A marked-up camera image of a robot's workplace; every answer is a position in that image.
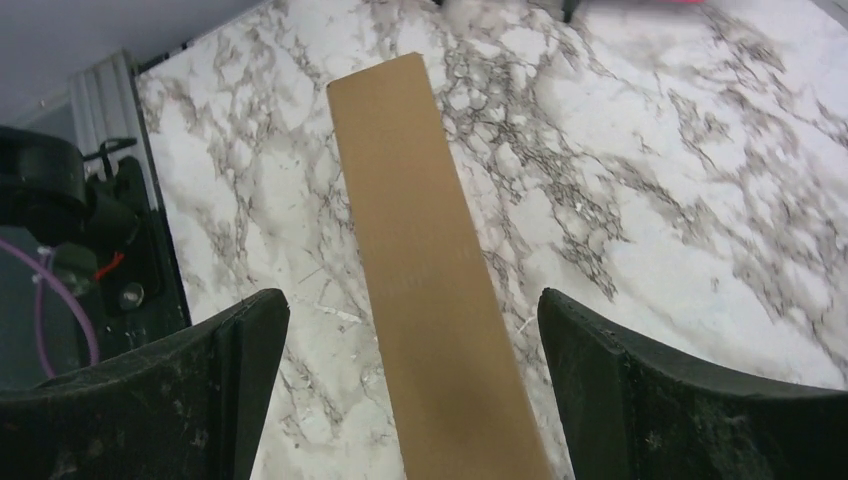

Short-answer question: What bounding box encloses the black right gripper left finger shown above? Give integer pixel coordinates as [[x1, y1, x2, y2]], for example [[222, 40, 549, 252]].
[[1, 289, 290, 479]]

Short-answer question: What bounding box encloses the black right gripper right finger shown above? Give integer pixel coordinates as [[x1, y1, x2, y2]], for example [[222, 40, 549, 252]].
[[537, 288, 847, 479]]

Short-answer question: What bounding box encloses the brown cardboard box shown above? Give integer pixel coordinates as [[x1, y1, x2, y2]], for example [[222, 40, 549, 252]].
[[327, 53, 552, 479]]

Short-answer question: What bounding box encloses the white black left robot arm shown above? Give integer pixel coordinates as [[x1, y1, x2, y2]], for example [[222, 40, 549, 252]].
[[1, 126, 141, 253]]

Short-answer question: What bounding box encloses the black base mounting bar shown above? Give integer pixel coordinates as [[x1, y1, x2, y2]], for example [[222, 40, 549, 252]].
[[79, 62, 193, 369]]

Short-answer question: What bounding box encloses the pink framed whiteboard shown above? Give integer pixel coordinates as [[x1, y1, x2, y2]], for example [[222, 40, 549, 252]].
[[590, 0, 706, 8]]

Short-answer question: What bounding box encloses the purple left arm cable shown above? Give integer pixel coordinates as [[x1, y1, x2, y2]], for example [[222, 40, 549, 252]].
[[0, 237, 102, 380]]

